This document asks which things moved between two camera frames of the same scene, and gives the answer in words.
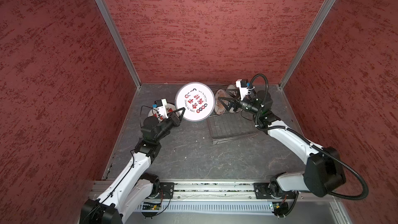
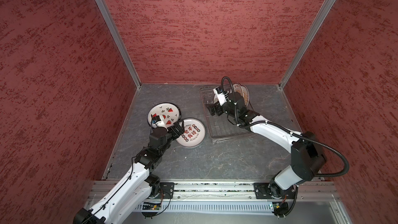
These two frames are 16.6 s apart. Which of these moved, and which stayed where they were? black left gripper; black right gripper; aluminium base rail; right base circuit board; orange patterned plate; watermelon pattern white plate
Moved: orange patterned plate; black left gripper; black right gripper
Stayed: aluminium base rail; right base circuit board; watermelon pattern white plate
